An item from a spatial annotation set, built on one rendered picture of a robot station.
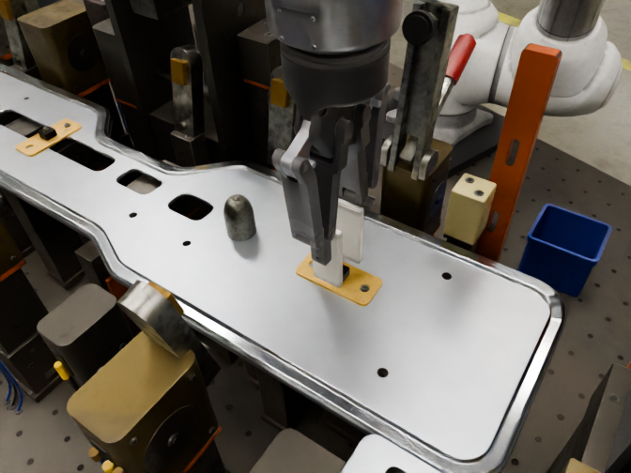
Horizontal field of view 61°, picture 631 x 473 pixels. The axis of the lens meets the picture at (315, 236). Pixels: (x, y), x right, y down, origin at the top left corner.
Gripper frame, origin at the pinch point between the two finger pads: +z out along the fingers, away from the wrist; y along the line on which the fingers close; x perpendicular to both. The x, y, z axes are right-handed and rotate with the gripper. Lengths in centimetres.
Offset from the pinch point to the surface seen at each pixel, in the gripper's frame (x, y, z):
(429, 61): 0.5, -15.5, -11.5
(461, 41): 0.0, -24.9, -9.6
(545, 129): -17, -200, 105
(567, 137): -6, -198, 105
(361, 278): 2.0, -1.0, 4.6
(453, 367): 13.7, 3.2, 5.0
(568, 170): 10, -73, 35
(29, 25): -62, -12, -3
